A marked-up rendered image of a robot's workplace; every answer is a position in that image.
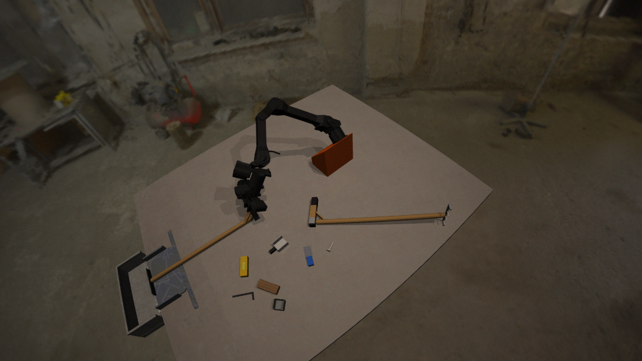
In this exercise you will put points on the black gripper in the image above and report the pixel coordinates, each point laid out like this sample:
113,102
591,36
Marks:
255,204

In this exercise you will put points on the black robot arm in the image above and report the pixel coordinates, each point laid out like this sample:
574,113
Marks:
276,106

